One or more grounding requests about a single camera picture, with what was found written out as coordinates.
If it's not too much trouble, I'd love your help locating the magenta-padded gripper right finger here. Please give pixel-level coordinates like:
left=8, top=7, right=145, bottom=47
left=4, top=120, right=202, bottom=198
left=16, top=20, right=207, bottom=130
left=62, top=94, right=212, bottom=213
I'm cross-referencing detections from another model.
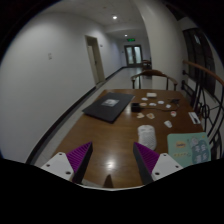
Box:
left=133, top=141, right=184, bottom=186

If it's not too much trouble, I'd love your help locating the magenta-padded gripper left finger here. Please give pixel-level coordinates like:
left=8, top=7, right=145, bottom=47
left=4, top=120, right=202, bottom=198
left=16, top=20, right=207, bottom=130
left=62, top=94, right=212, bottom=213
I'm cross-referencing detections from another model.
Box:
left=40, top=141, right=94, bottom=185

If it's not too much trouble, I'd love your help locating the white perforated computer mouse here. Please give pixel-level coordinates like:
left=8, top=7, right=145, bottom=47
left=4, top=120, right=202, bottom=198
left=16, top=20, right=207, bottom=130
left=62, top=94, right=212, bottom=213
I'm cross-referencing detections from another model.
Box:
left=137, top=124, right=158, bottom=151

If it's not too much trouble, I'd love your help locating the teal printed mouse pad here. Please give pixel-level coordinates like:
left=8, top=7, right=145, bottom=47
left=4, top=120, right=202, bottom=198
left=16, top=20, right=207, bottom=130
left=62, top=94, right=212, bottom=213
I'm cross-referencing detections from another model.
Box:
left=167, top=132, right=212, bottom=168

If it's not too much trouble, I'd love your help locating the white paper card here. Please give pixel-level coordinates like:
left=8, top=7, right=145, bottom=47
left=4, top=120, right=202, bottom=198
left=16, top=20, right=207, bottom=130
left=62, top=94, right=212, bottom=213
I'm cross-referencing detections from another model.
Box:
left=187, top=111, right=202, bottom=125

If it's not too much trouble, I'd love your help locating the small black box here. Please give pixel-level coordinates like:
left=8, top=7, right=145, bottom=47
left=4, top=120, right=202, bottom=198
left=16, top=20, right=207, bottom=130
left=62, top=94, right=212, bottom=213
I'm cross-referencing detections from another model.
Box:
left=130, top=102, right=141, bottom=113

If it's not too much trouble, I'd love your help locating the black closed laptop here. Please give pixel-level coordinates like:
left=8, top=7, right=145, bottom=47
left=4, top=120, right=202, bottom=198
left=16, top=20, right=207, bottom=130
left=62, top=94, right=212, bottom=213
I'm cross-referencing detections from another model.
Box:
left=82, top=91, right=135, bottom=124

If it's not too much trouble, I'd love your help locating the wooden armchair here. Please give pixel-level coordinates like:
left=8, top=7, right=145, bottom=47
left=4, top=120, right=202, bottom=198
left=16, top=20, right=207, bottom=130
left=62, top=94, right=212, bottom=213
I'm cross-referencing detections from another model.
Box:
left=130, top=69, right=179, bottom=91

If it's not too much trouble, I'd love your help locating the wooden handrail black metal railing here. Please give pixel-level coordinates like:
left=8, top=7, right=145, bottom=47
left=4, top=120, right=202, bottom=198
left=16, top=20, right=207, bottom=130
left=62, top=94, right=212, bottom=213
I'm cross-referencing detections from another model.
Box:
left=181, top=59, right=224, bottom=161

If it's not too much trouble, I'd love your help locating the distant wooden chair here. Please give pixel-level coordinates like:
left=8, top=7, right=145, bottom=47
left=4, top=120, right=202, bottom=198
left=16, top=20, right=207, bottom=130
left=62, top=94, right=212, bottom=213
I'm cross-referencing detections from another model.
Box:
left=141, top=59, right=153, bottom=72

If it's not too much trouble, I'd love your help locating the dark framed window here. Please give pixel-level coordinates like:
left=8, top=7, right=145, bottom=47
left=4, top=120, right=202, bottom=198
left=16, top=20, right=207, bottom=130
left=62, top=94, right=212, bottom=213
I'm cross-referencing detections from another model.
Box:
left=182, top=27, right=216, bottom=98

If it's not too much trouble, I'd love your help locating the glass double door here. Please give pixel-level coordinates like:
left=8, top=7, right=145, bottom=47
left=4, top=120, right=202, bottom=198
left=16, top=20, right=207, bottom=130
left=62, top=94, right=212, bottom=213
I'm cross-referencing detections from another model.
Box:
left=123, top=44, right=144, bottom=67

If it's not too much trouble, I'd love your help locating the beige wall door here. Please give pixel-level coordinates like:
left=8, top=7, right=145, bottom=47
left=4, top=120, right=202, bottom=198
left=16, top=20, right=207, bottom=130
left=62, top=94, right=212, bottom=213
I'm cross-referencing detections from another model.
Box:
left=84, top=34, right=106, bottom=86

